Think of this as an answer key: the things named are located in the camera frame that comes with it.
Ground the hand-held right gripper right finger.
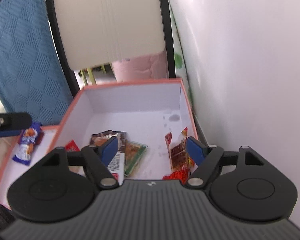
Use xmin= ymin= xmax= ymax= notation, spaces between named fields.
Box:
xmin=185 ymin=136 xmax=264 ymax=190

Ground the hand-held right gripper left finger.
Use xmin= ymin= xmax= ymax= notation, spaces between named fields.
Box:
xmin=41 ymin=137 xmax=119 ymax=190

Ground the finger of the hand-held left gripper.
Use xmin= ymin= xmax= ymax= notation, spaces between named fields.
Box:
xmin=0 ymin=112 xmax=32 ymax=137

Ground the clear brown snack packet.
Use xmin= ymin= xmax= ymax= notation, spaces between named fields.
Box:
xmin=91 ymin=130 xmax=127 ymax=153

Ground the red yellow snack packet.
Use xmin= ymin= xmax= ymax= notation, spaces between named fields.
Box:
xmin=164 ymin=127 xmax=196 ymax=173

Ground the blue white snack packet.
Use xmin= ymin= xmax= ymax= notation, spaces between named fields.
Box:
xmin=12 ymin=122 xmax=44 ymax=167

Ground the green clear snack packet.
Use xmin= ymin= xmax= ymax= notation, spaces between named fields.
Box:
xmin=124 ymin=140 xmax=149 ymax=177

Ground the shiny red snack packet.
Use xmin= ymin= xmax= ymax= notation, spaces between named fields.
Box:
xmin=162 ymin=169 xmax=190 ymax=182

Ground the orange shoe box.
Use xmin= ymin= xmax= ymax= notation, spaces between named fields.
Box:
xmin=56 ymin=78 xmax=199 ymax=181

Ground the orange shoe box lid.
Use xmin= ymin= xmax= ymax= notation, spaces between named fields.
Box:
xmin=0 ymin=125 xmax=63 ymax=210

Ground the blue textured chair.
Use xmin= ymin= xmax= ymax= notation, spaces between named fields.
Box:
xmin=0 ymin=0 xmax=74 ymax=127

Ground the pink blanket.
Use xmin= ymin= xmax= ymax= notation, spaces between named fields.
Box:
xmin=111 ymin=52 xmax=169 ymax=82

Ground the green printed bag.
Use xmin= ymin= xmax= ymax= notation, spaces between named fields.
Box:
xmin=172 ymin=37 xmax=193 ymax=105

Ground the white folding chair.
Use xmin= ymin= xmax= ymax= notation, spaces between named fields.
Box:
xmin=45 ymin=0 xmax=177 ymax=91

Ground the yellow green frame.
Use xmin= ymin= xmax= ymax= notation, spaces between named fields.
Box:
xmin=79 ymin=64 xmax=106 ymax=86

